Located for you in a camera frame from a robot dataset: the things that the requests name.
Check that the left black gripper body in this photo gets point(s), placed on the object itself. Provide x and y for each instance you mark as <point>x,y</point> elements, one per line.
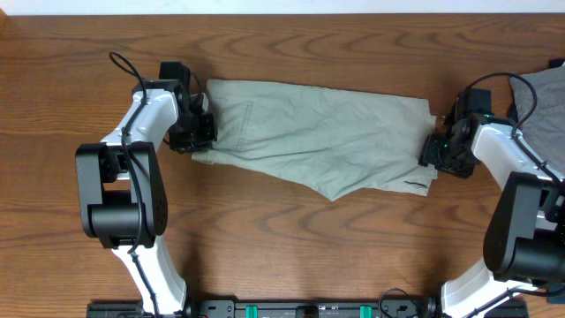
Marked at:
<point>193,133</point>

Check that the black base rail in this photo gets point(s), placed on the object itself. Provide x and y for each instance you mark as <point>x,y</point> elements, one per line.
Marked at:
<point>222,308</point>

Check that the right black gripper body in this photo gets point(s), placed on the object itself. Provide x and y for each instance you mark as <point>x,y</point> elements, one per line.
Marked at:
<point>447,157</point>

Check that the grey folded garment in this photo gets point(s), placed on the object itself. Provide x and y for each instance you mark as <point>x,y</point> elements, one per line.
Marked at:
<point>544,129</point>

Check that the khaki green shorts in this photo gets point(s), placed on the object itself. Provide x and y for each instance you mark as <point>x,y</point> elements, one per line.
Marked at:
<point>332,141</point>

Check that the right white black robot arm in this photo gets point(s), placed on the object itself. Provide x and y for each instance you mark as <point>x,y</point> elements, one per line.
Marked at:
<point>523,249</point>

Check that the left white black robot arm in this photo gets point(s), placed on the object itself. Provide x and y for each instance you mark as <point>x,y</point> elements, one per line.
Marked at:
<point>122,197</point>

